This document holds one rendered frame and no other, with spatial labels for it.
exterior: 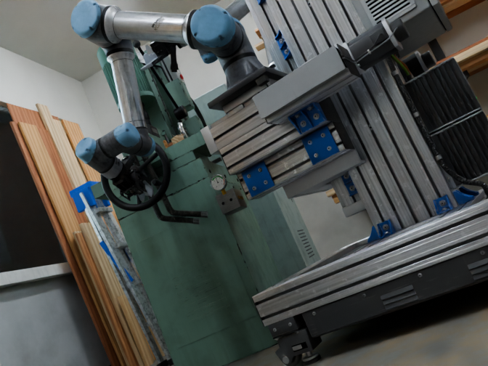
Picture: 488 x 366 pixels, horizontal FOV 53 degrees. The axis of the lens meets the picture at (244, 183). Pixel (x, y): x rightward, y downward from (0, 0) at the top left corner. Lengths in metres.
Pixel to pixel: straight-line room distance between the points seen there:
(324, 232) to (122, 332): 1.90
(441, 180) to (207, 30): 0.80
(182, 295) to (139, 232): 0.32
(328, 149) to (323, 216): 2.91
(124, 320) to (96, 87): 2.62
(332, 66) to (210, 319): 1.16
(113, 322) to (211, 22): 2.37
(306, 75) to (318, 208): 3.09
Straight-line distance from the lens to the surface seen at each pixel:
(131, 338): 3.44
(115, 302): 3.45
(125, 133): 1.56
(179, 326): 2.09
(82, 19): 1.69
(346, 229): 4.33
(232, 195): 1.95
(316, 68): 1.32
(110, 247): 2.97
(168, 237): 2.07
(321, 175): 1.57
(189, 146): 2.06
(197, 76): 4.80
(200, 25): 1.49
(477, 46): 4.10
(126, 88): 1.74
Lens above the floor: 0.30
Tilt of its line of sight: 9 degrees up
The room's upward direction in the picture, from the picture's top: 24 degrees counter-clockwise
